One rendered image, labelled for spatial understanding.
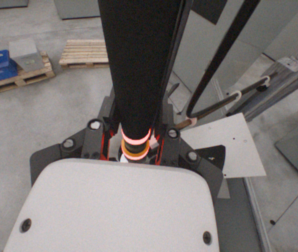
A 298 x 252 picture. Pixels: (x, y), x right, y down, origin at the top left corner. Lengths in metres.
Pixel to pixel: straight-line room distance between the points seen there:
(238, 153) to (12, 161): 2.46
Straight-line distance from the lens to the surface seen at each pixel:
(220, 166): 0.36
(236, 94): 0.38
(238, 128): 0.62
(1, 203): 2.32
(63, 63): 3.27
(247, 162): 0.57
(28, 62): 3.20
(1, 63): 3.89
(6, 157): 2.51
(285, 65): 0.64
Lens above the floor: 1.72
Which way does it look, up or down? 59 degrees down
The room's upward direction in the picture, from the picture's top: 12 degrees clockwise
